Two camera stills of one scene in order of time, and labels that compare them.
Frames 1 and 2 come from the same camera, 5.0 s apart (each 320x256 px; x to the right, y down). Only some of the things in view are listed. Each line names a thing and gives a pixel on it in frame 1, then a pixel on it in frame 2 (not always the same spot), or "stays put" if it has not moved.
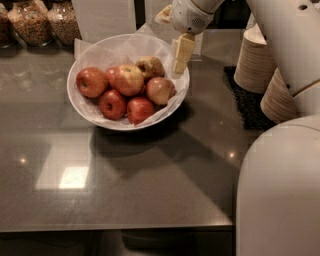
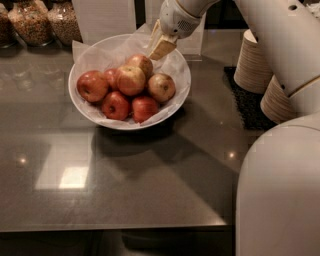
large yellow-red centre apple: x=129 y=80 stays put
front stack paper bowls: x=277 y=101 stays put
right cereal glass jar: x=63 y=23 stays put
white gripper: x=187 y=16 to x=174 y=18
